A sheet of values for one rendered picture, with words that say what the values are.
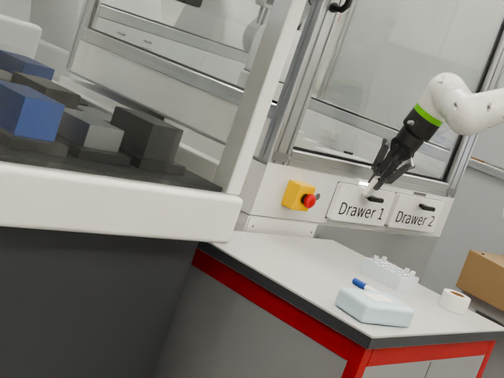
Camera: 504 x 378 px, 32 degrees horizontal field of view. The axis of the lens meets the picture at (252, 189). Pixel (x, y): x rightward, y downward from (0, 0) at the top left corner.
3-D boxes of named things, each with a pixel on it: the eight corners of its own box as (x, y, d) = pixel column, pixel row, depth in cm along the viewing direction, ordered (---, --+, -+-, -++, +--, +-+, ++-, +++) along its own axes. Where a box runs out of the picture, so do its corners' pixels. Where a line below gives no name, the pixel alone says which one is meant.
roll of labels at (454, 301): (439, 307, 215) (445, 292, 214) (436, 300, 222) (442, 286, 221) (466, 317, 214) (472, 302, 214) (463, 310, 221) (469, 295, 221)
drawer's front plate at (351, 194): (383, 226, 272) (396, 193, 270) (329, 220, 250) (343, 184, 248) (379, 224, 273) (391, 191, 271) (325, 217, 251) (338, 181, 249)
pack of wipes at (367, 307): (380, 310, 192) (388, 291, 192) (410, 329, 185) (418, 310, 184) (331, 304, 183) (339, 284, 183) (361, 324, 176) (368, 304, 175)
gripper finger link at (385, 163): (397, 146, 249) (394, 143, 250) (373, 175, 253) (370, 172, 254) (404, 148, 252) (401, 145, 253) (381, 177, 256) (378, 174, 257)
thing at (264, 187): (439, 237, 304) (454, 198, 302) (250, 214, 227) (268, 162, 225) (250, 150, 364) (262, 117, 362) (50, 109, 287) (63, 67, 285)
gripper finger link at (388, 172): (406, 150, 251) (409, 153, 250) (384, 180, 255) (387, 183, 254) (399, 148, 248) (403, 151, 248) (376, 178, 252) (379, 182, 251)
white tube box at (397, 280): (414, 291, 223) (419, 277, 222) (396, 290, 217) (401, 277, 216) (376, 271, 231) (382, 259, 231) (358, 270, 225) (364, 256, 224)
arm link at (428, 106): (463, 75, 248) (436, 59, 242) (483, 96, 238) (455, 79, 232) (433, 114, 253) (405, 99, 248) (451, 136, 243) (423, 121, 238)
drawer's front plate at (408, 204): (433, 232, 296) (445, 202, 294) (388, 226, 274) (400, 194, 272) (428, 230, 297) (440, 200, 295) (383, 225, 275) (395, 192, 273)
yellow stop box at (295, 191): (310, 213, 236) (319, 188, 235) (293, 211, 231) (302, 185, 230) (295, 206, 240) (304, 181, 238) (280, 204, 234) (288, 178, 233)
